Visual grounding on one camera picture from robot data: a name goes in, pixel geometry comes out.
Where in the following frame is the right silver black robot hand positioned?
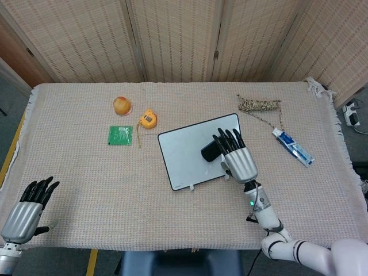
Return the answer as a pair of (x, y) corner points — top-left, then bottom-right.
(212, 128), (258, 184)

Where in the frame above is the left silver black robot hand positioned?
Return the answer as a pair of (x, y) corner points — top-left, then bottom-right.
(0, 177), (60, 244)

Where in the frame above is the black rectangular object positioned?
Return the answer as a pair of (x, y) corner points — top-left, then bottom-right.
(200, 140), (224, 162)

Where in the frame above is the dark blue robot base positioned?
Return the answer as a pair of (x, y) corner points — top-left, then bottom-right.
(119, 250), (245, 276)

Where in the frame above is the white tablet board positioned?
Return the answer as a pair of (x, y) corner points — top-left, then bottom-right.
(157, 113), (245, 191)

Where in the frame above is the blue white toothpaste tube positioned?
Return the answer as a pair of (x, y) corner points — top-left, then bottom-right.
(272, 128), (316, 168)

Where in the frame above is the beige waffle tablecloth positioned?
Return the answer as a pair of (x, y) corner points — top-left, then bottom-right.
(0, 76), (368, 254)

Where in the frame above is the yellow tape measure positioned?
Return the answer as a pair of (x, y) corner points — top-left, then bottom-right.
(137, 108), (158, 150)

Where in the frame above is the white power strip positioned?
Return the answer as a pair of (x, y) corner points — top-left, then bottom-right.
(343, 100), (362, 127)

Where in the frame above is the green square packet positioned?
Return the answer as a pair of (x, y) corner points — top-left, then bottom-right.
(108, 125), (134, 146)

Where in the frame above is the peach fruit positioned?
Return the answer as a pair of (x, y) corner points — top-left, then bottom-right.
(113, 97), (133, 116)

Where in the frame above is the brown wooden door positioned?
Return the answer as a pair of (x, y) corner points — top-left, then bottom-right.
(0, 21), (55, 87)

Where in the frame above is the woven folding screen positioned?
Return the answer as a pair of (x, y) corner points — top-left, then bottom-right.
(0, 0), (368, 101)

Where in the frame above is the braided rope bundle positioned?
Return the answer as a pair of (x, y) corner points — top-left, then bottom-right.
(236, 94), (287, 132)

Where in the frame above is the black cable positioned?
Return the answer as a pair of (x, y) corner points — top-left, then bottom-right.
(247, 250), (261, 276)

